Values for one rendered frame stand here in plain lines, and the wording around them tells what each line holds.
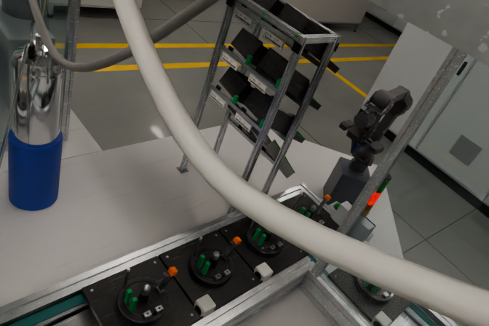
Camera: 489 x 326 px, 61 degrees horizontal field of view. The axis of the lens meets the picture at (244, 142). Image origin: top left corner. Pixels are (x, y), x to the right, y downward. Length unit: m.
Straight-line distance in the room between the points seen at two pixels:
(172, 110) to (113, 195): 1.52
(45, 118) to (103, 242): 0.46
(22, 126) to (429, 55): 3.92
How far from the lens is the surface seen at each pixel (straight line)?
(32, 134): 1.40
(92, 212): 1.61
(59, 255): 1.49
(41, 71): 1.28
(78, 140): 1.91
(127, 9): 0.19
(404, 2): 0.17
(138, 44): 0.18
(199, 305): 1.28
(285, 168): 1.76
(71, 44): 1.66
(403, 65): 4.75
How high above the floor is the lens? 2.04
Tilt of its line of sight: 33 degrees down
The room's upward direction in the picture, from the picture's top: 21 degrees clockwise
